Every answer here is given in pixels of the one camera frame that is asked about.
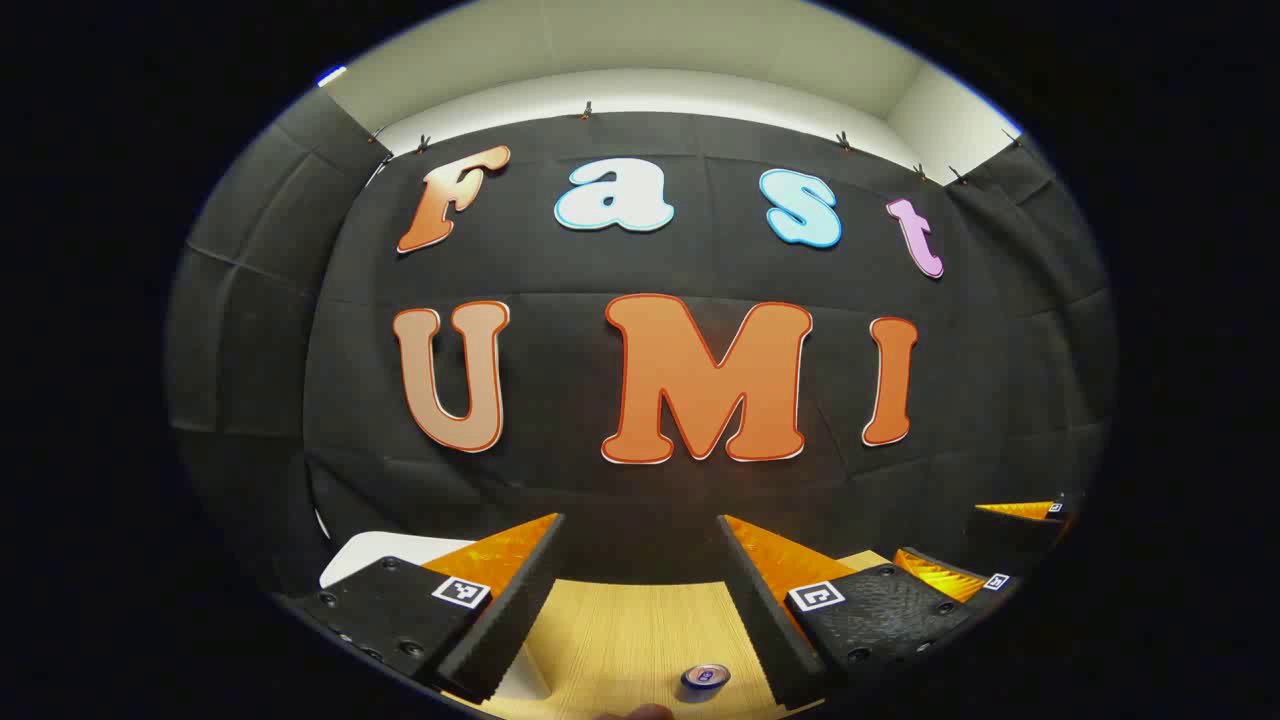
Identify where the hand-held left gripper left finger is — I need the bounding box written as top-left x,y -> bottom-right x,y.
296,512 -> 567,706

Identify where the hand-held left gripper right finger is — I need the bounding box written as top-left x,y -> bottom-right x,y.
716,514 -> 976,712

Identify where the white desktop garbage bin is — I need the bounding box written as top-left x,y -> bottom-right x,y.
318,531 -> 553,703

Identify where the wooden desktop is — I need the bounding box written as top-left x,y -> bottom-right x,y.
455,548 -> 894,720

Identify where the black backdrop cloth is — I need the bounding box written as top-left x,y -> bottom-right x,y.
165,88 -> 1119,601

